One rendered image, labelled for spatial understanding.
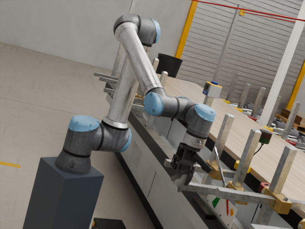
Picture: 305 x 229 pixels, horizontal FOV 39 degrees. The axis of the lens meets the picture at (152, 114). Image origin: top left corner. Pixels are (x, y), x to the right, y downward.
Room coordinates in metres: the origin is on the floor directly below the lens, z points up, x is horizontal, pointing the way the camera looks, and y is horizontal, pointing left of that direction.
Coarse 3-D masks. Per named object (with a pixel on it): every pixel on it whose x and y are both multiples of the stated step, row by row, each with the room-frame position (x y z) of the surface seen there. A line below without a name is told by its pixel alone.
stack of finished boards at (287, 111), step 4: (284, 108) 9.61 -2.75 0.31; (284, 112) 9.56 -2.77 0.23; (288, 112) 9.45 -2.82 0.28; (300, 112) 9.78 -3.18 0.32; (284, 116) 9.53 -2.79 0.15; (288, 116) 9.40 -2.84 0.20; (296, 116) 9.15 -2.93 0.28; (300, 116) 9.10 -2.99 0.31; (304, 116) 9.28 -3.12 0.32; (296, 120) 9.09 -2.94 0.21; (300, 120) 8.98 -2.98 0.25; (304, 120) 8.99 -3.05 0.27; (300, 124) 8.97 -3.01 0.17; (304, 124) 9.00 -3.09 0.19
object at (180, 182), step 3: (183, 174) 1.70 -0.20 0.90; (186, 174) 1.70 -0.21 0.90; (183, 177) 1.70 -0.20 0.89; (186, 177) 1.70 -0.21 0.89; (174, 180) 1.69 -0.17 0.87; (177, 180) 1.69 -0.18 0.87; (180, 180) 1.70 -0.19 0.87; (183, 180) 1.70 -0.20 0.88; (174, 183) 1.69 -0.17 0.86; (177, 183) 1.69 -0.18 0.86; (180, 183) 1.70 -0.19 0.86; (183, 183) 1.70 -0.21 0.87; (180, 186) 1.70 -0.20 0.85; (183, 186) 1.70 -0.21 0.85; (186, 186) 1.70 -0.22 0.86; (180, 189) 1.71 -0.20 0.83
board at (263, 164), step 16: (176, 80) 4.38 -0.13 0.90; (176, 96) 3.47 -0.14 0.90; (192, 96) 3.72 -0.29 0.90; (224, 112) 3.43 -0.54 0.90; (240, 112) 3.66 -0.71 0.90; (240, 128) 2.99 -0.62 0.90; (256, 128) 3.18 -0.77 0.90; (240, 144) 2.52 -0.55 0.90; (272, 144) 2.79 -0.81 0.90; (288, 144) 2.95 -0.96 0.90; (256, 160) 2.27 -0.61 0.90; (272, 160) 2.38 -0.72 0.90; (304, 160) 2.62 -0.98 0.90; (256, 176) 2.05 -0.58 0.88; (272, 176) 2.07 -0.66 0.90; (288, 176) 2.16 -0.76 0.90; (304, 176) 2.25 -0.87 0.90; (288, 192) 1.90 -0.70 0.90; (304, 192) 1.97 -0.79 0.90
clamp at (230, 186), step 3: (228, 183) 1.89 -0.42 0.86; (231, 183) 1.87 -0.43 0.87; (228, 186) 1.87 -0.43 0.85; (231, 186) 1.85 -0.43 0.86; (234, 186) 1.84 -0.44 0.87; (234, 189) 1.83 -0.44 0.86; (237, 189) 1.81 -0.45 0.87; (240, 189) 1.82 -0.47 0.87; (243, 189) 1.83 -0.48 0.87; (237, 201) 1.78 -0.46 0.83; (240, 201) 1.78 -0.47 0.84; (243, 204) 1.78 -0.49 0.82; (246, 204) 1.79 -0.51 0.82
